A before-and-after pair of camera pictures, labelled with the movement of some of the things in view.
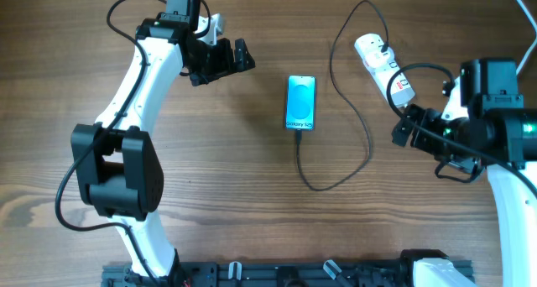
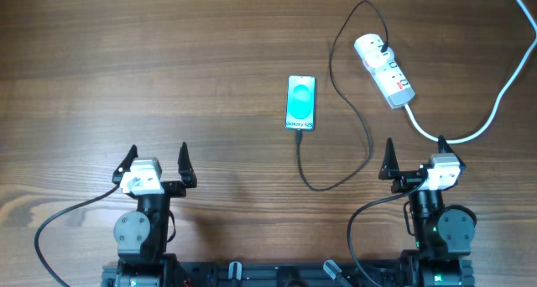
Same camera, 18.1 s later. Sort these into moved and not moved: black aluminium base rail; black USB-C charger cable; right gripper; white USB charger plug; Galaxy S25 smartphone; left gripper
Moved: right gripper; left gripper
Not moved: black USB-C charger cable; Galaxy S25 smartphone; white USB charger plug; black aluminium base rail
